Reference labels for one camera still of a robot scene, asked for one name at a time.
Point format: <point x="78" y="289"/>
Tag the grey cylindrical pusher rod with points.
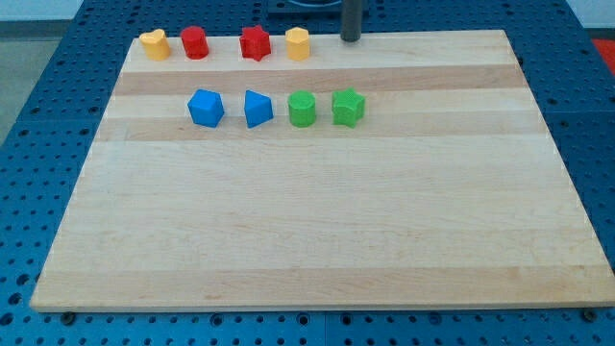
<point x="351" y="20"/>

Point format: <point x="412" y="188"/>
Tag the yellow hexagon block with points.
<point x="297" y="43"/>

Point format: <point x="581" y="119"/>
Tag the green star block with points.
<point x="348" y="107"/>

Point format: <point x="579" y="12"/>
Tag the red star block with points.
<point x="254" y="43"/>

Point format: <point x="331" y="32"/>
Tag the green cylinder block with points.
<point x="301" y="107"/>

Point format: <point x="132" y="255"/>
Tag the blue triangle block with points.
<point x="257" y="108"/>

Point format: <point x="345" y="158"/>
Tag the red cylinder block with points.
<point x="194" y="41"/>

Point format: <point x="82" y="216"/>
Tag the blue pentagon block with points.
<point x="206" y="108"/>

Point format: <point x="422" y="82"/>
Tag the yellow heart block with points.
<point x="155" y="45"/>

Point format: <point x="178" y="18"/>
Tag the wooden board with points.
<point x="449" y="193"/>

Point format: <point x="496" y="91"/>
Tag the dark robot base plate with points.
<point x="284" y="8"/>

